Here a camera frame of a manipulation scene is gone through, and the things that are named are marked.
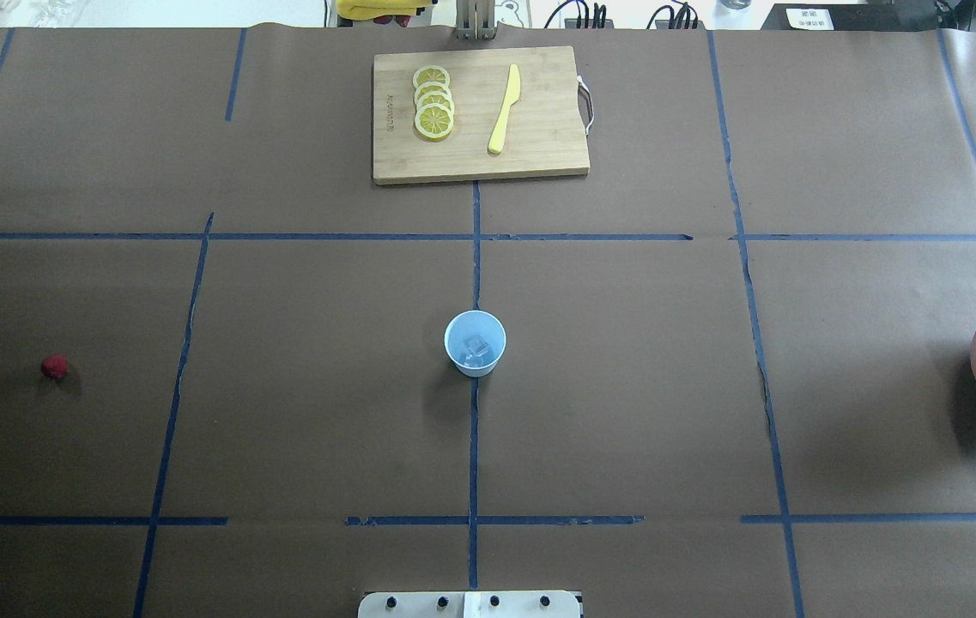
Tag clear ice cubes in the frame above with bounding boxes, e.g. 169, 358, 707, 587
459, 333, 495, 368

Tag red strawberry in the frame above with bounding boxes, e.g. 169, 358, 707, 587
39, 354, 70, 382

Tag light blue plastic cup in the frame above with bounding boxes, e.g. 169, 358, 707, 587
443, 310, 507, 379

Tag yellow plastic knife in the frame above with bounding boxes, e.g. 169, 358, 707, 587
487, 64, 522, 155

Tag bamboo cutting board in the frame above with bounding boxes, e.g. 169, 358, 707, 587
373, 46, 591, 186

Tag lemon slice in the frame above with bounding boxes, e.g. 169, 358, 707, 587
414, 111, 455, 142
415, 81, 453, 109
412, 65, 452, 97
415, 102, 455, 118

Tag yellow cloth bag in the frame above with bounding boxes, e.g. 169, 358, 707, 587
335, 0, 437, 27

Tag aluminium frame post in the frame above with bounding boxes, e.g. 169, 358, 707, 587
455, 0, 498, 40

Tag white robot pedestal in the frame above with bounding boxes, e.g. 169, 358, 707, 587
357, 590, 585, 617

